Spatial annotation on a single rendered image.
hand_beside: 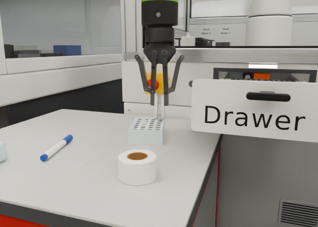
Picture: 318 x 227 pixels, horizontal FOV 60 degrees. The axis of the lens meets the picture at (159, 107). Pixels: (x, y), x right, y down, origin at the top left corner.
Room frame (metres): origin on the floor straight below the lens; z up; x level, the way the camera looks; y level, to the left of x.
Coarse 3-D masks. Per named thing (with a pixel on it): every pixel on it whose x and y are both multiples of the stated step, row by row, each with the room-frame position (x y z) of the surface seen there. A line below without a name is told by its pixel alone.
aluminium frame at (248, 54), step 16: (128, 0) 0.98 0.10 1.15; (128, 16) 0.98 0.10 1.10; (128, 32) 0.98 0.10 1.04; (144, 32) 0.97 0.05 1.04; (128, 48) 0.98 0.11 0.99; (176, 48) 0.92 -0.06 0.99; (192, 48) 0.91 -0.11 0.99; (208, 48) 0.89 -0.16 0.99; (224, 48) 0.87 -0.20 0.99; (240, 48) 0.86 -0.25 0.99; (256, 48) 0.84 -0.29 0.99; (272, 48) 0.83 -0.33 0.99; (288, 48) 0.82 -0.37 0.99; (304, 48) 0.80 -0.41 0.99
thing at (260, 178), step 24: (240, 144) 0.85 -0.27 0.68; (264, 144) 0.83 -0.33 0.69; (288, 144) 0.81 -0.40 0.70; (312, 144) 0.79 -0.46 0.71; (240, 168) 0.85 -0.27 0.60; (264, 168) 0.83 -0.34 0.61; (288, 168) 0.81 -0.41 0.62; (312, 168) 0.78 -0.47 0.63; (240, 192) 0.85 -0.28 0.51; (264, 192) 0.83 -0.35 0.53; (288, 192) 0.80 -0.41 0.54; (312, 192) 0.78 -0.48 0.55; (240, 216) 0.85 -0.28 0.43; (264, 216) 0.82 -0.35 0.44; (288, 216) 0.80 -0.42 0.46; (312, 216) 0.78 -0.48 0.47
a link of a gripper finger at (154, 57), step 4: (152, 52) 0.71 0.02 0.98; (156, 52) 0.71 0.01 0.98; (152, 56) 0.71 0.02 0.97; (156, 56) 0.71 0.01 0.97; (152, 60) 0.71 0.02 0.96; (152, 64) 0.71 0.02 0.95; (156, 64) 0.73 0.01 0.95; (152, 68) 0.72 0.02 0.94; (156, 68) 0.73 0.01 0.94; (152, 72) 0.72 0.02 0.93; (156, 72) 0.74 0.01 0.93; (152, 76) 0.72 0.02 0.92; (152, 80) 0.72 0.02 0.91; (152, 84) 0.72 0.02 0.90; (152, 88) 0.72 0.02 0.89; (152, 92) 0.71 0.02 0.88
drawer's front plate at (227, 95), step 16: (208, 80) 0.55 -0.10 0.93; (224, 80) 0.55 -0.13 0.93; (240, 80) 0.55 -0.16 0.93; (192, 96) 0.56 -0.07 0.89; (208, 96) 0.55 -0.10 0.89; (224, 96) 0.54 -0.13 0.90; (240, 96) 0.53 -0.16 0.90; (304, 96) 0.50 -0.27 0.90; (192, 112) 0.56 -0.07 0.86; (208, 112) 0.55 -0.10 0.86; (224, 112) 0.54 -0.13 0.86; (256, 112) 0.52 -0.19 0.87; (272, 112) 0.51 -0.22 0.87; (288, 112) 0.50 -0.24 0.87; (304, 112) 0.50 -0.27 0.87; (192, 128) 0.56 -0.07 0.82; (208, 128) 0.55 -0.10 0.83; (224, 128) 0.54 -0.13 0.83; (240, 128) 0.53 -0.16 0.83; (256, 128) 0.52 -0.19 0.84; (272, 128) 0.51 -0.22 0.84; (304, 128) 0.50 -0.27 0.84
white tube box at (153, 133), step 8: (136, 120) 0.74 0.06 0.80; (152, 120) 0.74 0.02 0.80; (136, 128) 0.66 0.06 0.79; (144, 128) 0.66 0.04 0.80; (152, 128) 0.66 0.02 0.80; (160, 128) 0.66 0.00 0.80; (128, 136) 0.64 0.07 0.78; (136, 136) 0.64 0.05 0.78; (144, 136) 0.64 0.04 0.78; (152, 136) 0.64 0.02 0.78; (160, 136) 0.64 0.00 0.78; (136, 144) 0.64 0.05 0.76; (144, 144) 0.64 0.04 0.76; (152, 144) 0.64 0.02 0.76; (160, 144) 0.64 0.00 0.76
